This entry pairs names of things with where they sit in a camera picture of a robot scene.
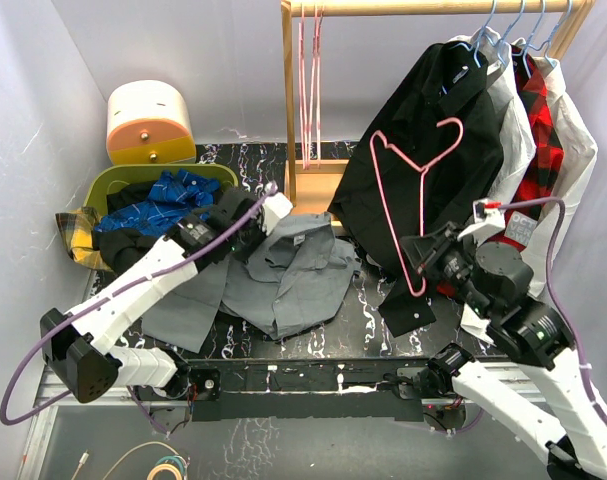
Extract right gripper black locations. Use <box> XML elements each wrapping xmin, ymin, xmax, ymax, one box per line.
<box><xmin>400</xmin><ymin>223</ymin><xmax>495</xmax><ymax>321</ymax></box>

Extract grey button shirt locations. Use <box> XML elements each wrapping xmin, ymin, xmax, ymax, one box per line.
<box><xmin>142</xmin><ymin>213</ymin><xmax>360</xmax><ymax>352</ymax></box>

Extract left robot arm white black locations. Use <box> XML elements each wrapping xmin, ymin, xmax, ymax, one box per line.
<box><xmin>40</xmin><ymin>188</ymin><xmax>293</xmax><ymax>404</ymax></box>

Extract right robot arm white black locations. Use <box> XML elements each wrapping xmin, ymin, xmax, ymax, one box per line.
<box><xmin>400</xmin><ymin>223</ymin><xmax>607</xmax><ymax>479</ymax></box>

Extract blue patterned shirt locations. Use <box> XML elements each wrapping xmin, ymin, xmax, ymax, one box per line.
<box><xmin>94</xmin><ymin>169</ymin><xmax>221</xmax><ymax>238</ymax></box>

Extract black hanging shirt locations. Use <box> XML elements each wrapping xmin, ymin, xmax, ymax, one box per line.
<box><xmin>327</xmin><ymin>41</ymin><xmax>506</xmax><ymax>337</ymax></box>

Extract red black plaid shirt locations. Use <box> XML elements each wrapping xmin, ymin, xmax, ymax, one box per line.
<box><xmin>435</xmin><ymin>45</ymin><xmax>565</xmax><ymax>301</ymax></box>

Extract light grey hanging shirt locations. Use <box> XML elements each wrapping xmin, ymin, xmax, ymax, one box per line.
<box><xmin>451</xmin><ymin>27</ymin><xmax>536</xmax><ymax>203</ymax></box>

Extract yellow plaid shirt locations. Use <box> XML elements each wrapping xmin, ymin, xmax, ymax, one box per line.
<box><xmin>55</xmin><ymin>206</ymin><xmax>111</xmax><ymax>271</ymax></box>

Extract white hanging shirt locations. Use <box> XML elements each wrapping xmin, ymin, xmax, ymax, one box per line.
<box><xmin>495</xmin><ymin>39</ymin><xmax>598</xmax><ymax>296</ymax></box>

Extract blue hanger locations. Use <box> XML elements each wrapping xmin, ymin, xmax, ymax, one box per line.
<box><xmin>517</xmin><ymin>0</ymin><xmax>548</xmax><ymax>68</ymax></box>
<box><xmin>494</xmin><ymin>0</ymin><xmax>527</xmax><ymax>67</ymax></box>
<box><xmin>452</xmin><ymin>0</ymin><xmax>498</xmax><ymax>68</ymax></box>

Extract wooden clothes rack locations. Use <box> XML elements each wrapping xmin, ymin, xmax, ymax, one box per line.
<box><xmin>281</xmin><ymin>1</ymin><xmax>596</xmax><ymax>213</ymax></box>

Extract cream orange drawer cabinet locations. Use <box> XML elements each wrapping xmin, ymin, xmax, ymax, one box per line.
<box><xmin>106</xmin><ymin>80</ymin><xmax>196</xmax><ymax>165</ymax></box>

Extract green laundry basket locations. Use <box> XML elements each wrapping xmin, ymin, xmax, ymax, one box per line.
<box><xmin>84</xmin><ymin>163</ymin><xmax>239</xmax><ymax>215</ymax></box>

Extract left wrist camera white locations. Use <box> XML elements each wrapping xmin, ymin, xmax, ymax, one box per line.
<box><xmin>261</xmin><ymin>193</ymin><xmax>293</xmax><ymax>236</ymax></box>

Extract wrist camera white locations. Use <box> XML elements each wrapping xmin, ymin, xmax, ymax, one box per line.
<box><xmin>457</xmin><ymin>198</ymin><xmax>505</xmax><ymax>245</ymax></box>
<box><xmin>261</xmin><ymin>193</ymin><xmax>293</xmax><ymax>236</ymax></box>

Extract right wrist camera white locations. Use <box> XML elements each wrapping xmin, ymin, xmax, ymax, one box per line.
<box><xmin>457</xmin><ymin>198</ymin><xmax>505</xmax><ymax>245</ymax></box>

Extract black metal base rail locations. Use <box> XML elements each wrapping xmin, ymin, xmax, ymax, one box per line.
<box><xmin>177</xmin><ymin>357</ymin><xmax>489</xmax><ymax>424</ymax></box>

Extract aluminium frame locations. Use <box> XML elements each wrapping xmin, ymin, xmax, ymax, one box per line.
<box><xmin>15</xmin><ymin>362</ymin><xmax>602</xmax><ymax>480</ymax></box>

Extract coiled cables on floor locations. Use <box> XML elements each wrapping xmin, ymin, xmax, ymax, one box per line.
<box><xmin>72</xmin><ymin>440</ymin><xmax>190</xmax><ymax>480</ymax></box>

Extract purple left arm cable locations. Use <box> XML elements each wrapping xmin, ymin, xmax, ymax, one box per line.
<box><xmin>0</xmin><ymin>180</ymin><xmax>279</xmax><ymax>427</ymax></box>

